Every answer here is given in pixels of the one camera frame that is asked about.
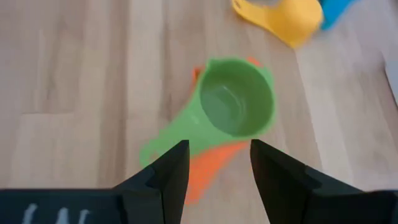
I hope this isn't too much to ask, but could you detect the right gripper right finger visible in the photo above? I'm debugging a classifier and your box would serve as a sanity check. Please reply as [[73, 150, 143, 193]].
[[250, 139, 363, 224]]

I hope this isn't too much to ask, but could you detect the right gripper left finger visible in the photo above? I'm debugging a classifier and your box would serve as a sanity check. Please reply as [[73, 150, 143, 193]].
[[113, 139, 190, 224]]

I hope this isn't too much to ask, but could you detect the orange measuring cup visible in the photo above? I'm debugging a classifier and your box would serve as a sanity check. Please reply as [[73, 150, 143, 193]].
[[185, 57, 264, 206]]

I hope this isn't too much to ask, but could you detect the green measuring cup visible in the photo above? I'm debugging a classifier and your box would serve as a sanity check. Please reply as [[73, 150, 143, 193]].
[[139, 57, 277, 167]]

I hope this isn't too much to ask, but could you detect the yellow measuring cup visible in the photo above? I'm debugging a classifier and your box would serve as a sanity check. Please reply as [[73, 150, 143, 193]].
[[231, 0, 324, 49]]

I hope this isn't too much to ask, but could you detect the teal measuring cup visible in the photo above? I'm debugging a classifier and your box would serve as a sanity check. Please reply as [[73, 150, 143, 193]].
[[320, 0, 357, 31]]

